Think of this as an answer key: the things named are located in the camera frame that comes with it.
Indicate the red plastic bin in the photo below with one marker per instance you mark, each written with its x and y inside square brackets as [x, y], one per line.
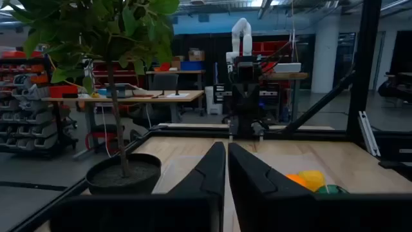
[62, 91]

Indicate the brown cardboard box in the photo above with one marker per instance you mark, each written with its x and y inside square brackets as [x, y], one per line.
[196, 55]

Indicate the white round pillar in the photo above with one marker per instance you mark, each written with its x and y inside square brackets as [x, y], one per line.
[325, 54]

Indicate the blue storage bin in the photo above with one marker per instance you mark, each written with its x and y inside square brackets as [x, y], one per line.
[192, 66]

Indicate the storage rack with bins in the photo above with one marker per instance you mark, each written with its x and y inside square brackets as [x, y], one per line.
[29, 122]

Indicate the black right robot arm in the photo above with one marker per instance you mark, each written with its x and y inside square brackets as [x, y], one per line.
[248, 133]

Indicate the red rolling stool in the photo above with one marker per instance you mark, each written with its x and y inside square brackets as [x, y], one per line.
[103, 137]

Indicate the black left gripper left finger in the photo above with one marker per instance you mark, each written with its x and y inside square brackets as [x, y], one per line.
[210, 174]

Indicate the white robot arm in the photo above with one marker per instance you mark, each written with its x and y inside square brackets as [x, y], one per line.
[239, 32]

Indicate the silver aluminium bracket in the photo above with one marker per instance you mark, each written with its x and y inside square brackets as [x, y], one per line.
[368, 132]

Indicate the white flat box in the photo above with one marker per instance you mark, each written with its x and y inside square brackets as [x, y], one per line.
[287, 67]

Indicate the yellow toy bell pepper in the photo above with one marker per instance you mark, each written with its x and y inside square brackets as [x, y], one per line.
[312, 180]

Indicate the black round plant pot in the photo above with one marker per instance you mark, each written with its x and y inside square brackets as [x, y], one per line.
[96, 185]

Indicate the green toy watermelon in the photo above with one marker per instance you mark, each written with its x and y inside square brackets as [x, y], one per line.
[333, 190]

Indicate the grey office chair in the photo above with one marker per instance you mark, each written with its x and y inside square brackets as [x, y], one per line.
[164, 82]

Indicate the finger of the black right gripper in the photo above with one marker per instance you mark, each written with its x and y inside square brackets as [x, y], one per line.
[238, 106]
[252, 106]

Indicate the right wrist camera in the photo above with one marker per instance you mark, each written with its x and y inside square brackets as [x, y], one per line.
[246, 68]

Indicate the orange toy fruit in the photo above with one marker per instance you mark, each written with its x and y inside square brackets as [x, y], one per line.
[294, 179]

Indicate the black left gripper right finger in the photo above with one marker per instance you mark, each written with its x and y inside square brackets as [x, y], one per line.
[251, 177]

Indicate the green leafy potted tree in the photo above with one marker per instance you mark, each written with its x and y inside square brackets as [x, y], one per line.
[106, 32]

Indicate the wooden workshop table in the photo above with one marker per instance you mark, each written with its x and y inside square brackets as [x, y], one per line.
[286, 76]

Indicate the wooden office desk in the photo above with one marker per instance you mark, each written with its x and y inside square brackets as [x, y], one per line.
[145, 97]

